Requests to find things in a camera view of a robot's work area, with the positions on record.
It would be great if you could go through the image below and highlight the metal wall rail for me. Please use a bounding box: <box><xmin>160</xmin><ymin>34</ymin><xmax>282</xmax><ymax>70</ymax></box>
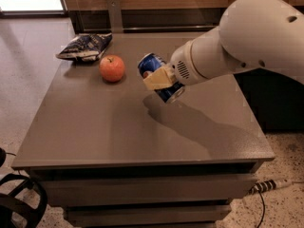
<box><xmin>82</xmin><ymin>25</ymin><xmax>217</xmax><ymax>33</ymax></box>

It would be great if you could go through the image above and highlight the dark blue chip bag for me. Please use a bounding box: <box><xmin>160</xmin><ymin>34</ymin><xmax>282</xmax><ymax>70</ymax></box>
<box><xmin>56</xmin><ymin>33</ymin><xmax>112</xmax><ymax>62</ymax></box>

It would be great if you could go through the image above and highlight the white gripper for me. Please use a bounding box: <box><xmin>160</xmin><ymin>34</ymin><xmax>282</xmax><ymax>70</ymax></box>
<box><xmin>143</xmin><ymin>41</ymin><xmax>200</xmax><ymax>90</ymax></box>

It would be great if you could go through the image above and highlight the red apple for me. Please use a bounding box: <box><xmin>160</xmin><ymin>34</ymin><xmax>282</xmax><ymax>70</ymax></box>
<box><xmin>99</xmin><ymin>55</ymin><xmax>125</xmax><ymax>83</ymax></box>

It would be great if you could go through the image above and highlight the grey drawer cabinet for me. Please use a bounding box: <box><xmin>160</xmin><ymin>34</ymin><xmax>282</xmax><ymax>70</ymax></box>
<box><xmin>13</xmin><ymin>33</ymin><xmax>275</xmax><ymax>228</ymax></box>

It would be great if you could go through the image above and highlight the blue pepsi can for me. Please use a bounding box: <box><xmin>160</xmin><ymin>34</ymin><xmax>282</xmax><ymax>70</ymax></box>
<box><xmin>138</xmin><ymin>53</ymin><xmax>184</xmax><ymax>104</ymax></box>

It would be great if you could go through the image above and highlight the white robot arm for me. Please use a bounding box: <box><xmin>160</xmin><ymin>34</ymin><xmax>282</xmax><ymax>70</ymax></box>
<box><xmin>143</xmin><ymin>0</ymin><xmax>304</xmax><ymax>90</ymax></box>

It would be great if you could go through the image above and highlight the left metal bracket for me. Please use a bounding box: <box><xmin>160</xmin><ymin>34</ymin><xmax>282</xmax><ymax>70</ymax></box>
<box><xmin>106</xmin><ymin>0</ymin><xmax>124</xmax><ymax>33</ymax></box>

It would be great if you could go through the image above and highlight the striped cable connector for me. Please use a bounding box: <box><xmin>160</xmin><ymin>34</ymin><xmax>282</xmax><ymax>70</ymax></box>
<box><xmin>248</xmin><ymin>179</ymin><xmax>292</xmax><ymax>195</ymax></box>

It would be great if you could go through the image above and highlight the black floor cable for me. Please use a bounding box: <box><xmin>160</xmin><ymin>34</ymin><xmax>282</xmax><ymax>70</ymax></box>
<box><xmin>256</xmin><ymin>191</ymin><xmax>266</xmax><ymax>228</ymax></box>

